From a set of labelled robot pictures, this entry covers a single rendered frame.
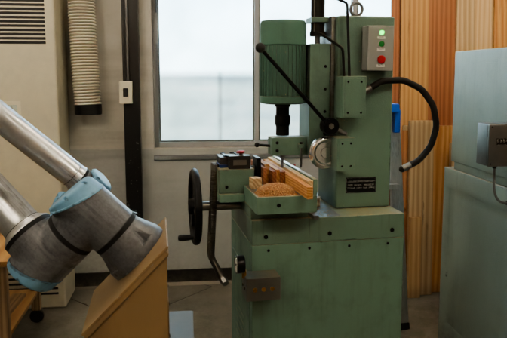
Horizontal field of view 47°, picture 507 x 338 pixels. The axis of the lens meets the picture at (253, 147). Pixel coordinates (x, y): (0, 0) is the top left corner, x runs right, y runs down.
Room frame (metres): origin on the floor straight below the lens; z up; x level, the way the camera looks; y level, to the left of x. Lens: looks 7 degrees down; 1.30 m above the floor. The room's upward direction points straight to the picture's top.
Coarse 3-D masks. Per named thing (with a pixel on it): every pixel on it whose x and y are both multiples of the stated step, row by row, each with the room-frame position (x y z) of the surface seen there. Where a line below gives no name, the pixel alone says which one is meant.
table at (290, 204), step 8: (248, 192) 2.04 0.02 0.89; (296, 192) 1.98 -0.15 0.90; (224, 200) 2.10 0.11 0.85; (232, 200) 2.10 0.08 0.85; (240, 200) 2.11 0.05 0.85; (248, 200) 2.04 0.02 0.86; (256, 200) 1.92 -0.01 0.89; (264, 200) 1.91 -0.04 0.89; (272, 200) 1.92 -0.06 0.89; (280, 200) 1.92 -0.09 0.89; (288, 200) 1.93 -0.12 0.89; (296, 200) 1.93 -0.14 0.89; (304, 200) 1.94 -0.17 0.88; (312, 200) 1.94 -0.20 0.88; (256, 208) 1.92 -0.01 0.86; (264, 208) 1.91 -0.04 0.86; (272, 208) 1.92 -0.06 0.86; (280, 208) 1.92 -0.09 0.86; (288, 208) 1.93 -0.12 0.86; (296, 208) 1.93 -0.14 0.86; (304, 208) 1.94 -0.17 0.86; (312, 208) 1.94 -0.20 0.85
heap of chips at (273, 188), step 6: (264, 186) 1.95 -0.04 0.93; (270, 186) 1.94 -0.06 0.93; (276, 186) 1.94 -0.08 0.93; (282, 186) 1.95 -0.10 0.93; (288, 186) 1.96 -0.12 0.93; (258, 192) 1.94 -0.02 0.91; (264, 192) 1.93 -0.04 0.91; (270, 192) 1.93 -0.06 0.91; (276, 192) 1.93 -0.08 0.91; (282, 192) 1.93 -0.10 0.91; (288, 192) 1.94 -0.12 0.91; (294, 192) 1.95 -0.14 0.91
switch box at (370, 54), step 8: (368, 32) 2.13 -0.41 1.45; (376, 32) 2.13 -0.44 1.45; (384, 32) 2.14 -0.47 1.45; (392, 32) 2.14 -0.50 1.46; (368, 40) 2.13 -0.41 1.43; (376, 40) 2.13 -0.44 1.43; (384, 40) 2.14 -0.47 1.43; (392, 40) 2.14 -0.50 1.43; (368, 48) 2.13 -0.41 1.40; (376, 48) 2.13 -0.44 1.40; (392, 48) 2.14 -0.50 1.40; (368, 56) 2.13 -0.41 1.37; (376, 56) 2.13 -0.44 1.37; (384, 56) 2.14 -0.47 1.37; (392, 56) 2.14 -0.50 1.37; (368, 64) 2.13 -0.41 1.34; (392, 64) 2.14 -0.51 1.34
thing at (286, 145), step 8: (272, 136) 2.25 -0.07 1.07; (280, 136) 2.25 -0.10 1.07; (288, 136) 2.25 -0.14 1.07; (296, 136) 2.25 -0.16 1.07; (272, 144) 2.19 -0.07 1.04; (280, 144) 2.20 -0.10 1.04; (288, 144) 2.21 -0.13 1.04; (296, 144) 2.21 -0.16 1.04; (304, 144) 2.22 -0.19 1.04; (272, 152) 2.19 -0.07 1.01; (280, 152) 2.20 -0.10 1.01; (288, 152) 2.21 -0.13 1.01; (296, 152) 2.21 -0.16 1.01; (304, 152) 2.22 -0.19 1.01
